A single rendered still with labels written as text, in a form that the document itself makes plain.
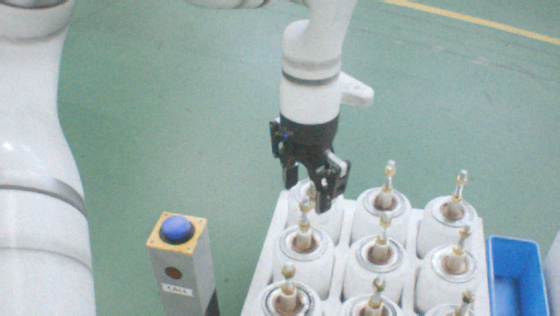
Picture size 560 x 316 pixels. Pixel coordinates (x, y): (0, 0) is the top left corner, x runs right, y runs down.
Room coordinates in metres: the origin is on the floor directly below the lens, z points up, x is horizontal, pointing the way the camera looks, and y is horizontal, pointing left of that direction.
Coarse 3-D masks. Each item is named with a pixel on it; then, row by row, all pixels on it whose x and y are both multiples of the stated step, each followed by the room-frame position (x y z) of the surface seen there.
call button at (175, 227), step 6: (174, 216) 0.53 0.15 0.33; (180, 216) 0.53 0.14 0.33; (162, 222) 0.52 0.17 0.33; (168, 222) 0.52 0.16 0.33; (174, 222) 0.52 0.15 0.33; (180, 222) 0.52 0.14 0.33; (186, 222) 0.52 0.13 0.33; (162, 228) 0.51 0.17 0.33; (168, 228) 0.51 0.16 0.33; (174, 228) 0.51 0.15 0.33; (180, 228) 0.51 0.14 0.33; (186, 228) 0.51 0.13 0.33; (168, 234) 0.50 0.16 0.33; (174, 234) 0.50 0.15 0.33; (180, 234) 0.50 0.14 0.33; (186, 234) 0.51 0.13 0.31
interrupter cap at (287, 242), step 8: (288, 232) 0.58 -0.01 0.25; (312, 232) 0.58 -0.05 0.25; (320, 232) 0.58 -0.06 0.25; (280, 240) 0.56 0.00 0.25; (288, 240) 0.56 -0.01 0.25; (312, 240) 0.56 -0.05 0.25; (320, 240) 0.56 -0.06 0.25; (280, 248) 0.54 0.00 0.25; (288, 248) 0.54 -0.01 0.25; (296, 248) 0.55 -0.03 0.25; (312, 248) 0.54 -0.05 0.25; (320, 248) 0.54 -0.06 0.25; (288, 256) 0.53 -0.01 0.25; (296, 256) 0.53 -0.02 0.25; (304, 256) 0.53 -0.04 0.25; (312, 256) 0.53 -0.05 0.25; (320, 256) 0.53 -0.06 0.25
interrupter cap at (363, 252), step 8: (368, 240) 0.56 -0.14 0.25; (392, 240) 0.56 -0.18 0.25; (360, 248) 0.54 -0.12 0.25; (368, 248) 0.54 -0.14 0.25; (392, 248) 0.54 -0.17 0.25; (400, 248) 0.54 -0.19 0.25; (360, 256) 0.53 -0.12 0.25; (368, 256) 0.53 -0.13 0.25; (392, 256) 0.52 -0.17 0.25; (400, 256) 0.52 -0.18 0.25; (360, 264) 0.51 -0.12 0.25; (368, 264) 0.51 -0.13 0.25; (376, 264) 0.51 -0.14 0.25; (384, 264) 0.51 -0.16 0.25; (392, 264) 0.51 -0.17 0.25; (400, 264) 0.51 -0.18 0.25; (376, 272) 0.49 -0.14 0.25; (384, 272) 0.49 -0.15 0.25
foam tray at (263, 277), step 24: (288, 192) 0.75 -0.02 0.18; (408, 240) 0.62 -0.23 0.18; (480, 240) 0.62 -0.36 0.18; (264, 264) 0.57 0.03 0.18; (336, 264) 0.57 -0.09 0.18; (408, 264) 0.57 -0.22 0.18; (480, 264) 0.56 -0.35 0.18; (264, 288) 0.52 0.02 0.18; (336, 288) 0.52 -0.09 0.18; (408, 288) 0.52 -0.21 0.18; (480, 288) 0.51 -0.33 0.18; (336, 312) 0.47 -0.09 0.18; (408, 312) 0.47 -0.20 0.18; (480, 312) 0.46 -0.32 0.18
